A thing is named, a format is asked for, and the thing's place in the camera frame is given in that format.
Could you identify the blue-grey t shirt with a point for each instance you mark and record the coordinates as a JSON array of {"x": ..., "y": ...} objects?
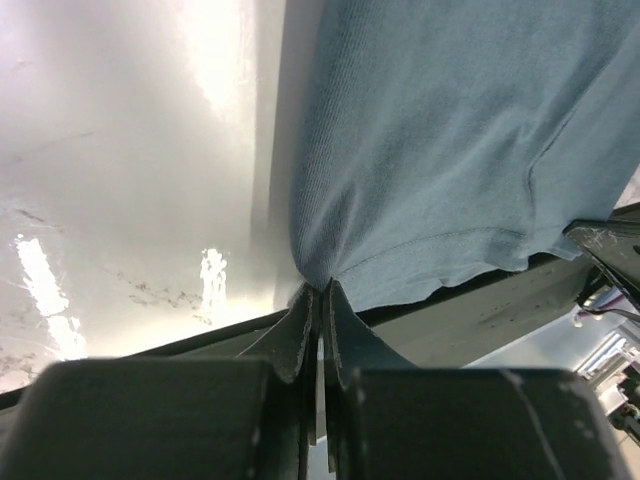
[{"x": 447, "y": 139}]

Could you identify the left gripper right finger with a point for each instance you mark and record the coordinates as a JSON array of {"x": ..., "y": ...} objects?
[{"x": 390, "y": 419}]

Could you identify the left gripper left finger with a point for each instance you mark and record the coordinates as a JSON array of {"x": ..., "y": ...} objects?
[{"x": 250, "y": 416}]

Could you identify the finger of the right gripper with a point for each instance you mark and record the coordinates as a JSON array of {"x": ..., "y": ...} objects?
[{"x": 613, "y": 247}]

